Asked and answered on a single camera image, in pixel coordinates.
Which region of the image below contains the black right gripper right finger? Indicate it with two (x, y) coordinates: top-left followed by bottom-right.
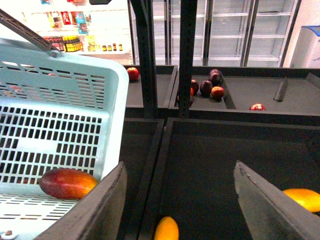
(233, 161), (320, 240)

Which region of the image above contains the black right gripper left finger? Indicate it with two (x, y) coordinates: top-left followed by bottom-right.
(36, 161), (127, 240)

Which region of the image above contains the red yellow mango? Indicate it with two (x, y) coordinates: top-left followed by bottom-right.
(39, 168), (99, 200)

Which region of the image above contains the light blue plastic basket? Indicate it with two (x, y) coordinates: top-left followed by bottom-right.
(0, 38), (129, 240)

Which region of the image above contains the yellow mango right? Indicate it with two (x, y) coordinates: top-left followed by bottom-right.
(283, 188), (320, 213)

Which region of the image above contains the yellow mango bottom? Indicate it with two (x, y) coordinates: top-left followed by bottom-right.
(153, 216), (179, 240)

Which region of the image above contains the black produce tray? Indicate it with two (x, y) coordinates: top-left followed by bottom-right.
(138, 118), (320, 240)

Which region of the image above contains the red apple right tray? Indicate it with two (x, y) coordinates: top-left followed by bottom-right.
(249, 103), (266, 111)

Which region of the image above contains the orange red apple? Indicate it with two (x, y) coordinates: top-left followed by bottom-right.
(211, 86), (225, 100)

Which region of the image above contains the dark purple plum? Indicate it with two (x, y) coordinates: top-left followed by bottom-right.
(209, 68), (222, 87)
(200, 80), (213, 97)

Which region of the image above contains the red apple left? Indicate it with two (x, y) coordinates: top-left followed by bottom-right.
(127, 67), (140, 81)

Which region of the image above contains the dark purple plum top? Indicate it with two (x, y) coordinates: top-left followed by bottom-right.
(209, 68), (222, 87)

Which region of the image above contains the white chest freezer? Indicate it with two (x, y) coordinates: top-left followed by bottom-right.
(290, 25), (320, 69)

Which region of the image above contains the glass door refrigerator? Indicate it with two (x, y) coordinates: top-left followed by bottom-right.
(152, 0), (301, 68)

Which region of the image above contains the white grocery shelf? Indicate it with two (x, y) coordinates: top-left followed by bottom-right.
(22, 0), (133, 65)

